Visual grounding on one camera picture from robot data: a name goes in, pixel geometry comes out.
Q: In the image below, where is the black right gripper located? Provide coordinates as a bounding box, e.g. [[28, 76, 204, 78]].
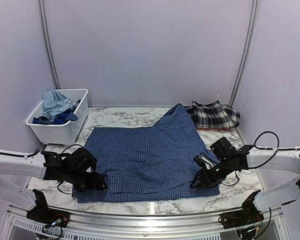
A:
[[190, 157, 233, 188]]

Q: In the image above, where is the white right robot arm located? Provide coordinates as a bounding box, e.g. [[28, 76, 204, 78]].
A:
[[190, 137, 300, 224]]

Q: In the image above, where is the black white plaid garment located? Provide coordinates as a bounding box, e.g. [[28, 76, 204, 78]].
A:
[[184, 100, 241, 130]]

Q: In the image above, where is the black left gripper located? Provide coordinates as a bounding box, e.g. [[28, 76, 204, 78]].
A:
[[65, 169, 108, 192]]

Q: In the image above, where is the left wall aluminium post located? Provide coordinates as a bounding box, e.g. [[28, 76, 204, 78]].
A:
[[38, 0, 61, 90]]

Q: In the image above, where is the light blue garment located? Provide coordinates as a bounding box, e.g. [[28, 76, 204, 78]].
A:
[[42, 89, 78, 121]]

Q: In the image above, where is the blue checked shirt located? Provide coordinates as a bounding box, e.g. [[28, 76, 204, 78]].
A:
[[72, 104, 220, 203]]

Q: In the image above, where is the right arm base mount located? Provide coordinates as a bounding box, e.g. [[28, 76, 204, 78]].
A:
[[218, 190, 264, 229]]

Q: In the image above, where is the dark blue garment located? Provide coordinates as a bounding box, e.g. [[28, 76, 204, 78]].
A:
[[32, 112, 79, 125]]

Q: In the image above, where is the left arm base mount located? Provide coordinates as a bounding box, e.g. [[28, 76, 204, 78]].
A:
[[26, 189, 70, 228]]

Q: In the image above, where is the white plastic laundry bin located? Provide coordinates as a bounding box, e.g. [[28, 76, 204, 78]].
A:
[[25, 88, 89, 146]]

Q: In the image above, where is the aluminium front frame rail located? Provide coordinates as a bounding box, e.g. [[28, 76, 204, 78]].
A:
[[0, 205, 291, 240]]

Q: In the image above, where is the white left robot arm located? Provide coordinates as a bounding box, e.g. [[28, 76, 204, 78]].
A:
[[0, 146, 108, 223]]

